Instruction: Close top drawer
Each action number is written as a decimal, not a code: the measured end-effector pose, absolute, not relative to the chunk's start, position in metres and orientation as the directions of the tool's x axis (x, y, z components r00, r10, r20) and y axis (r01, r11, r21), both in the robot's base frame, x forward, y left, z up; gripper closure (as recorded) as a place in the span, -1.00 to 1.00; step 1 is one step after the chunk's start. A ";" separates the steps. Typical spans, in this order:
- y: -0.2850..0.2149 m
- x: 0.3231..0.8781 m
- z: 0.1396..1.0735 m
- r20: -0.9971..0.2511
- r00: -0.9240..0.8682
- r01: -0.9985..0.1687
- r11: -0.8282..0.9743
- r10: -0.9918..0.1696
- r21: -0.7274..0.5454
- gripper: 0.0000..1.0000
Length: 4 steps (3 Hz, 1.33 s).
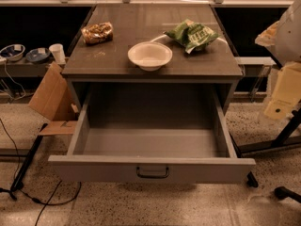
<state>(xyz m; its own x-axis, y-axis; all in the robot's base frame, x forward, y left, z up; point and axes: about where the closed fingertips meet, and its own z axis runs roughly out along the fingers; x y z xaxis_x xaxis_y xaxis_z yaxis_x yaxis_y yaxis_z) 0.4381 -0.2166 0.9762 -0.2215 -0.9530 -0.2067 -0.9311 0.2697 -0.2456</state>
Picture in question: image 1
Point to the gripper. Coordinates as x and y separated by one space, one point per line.
291 37

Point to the grey top drawer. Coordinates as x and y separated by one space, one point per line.
147 133

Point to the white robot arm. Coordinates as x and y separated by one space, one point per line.
283 40

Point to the grey drawer cabinet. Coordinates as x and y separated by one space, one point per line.
135 23

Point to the grey side shelf right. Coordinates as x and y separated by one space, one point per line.
255 66

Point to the grey side shelf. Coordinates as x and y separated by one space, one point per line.
24 68
255 66

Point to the green chip bag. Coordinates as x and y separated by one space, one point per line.
192 36

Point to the white plastic bowl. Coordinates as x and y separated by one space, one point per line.
150 56

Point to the brown snack bag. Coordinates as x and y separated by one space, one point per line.
97 33

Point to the white paper cup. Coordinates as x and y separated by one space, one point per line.
58 53

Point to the brown cardboard box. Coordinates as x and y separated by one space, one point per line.
53 101

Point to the blue bowl right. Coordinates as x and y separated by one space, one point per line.
38 55

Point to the blue bowl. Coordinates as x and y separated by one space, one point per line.
38 55
13 52

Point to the grey side shelf left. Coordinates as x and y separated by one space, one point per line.
24 68

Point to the blue bowl left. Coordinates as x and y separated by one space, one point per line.
13 52

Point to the black stand leg left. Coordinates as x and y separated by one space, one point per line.
28 158

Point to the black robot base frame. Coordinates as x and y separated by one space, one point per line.
283 140

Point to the black drawer handle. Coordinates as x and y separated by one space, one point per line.
152 173

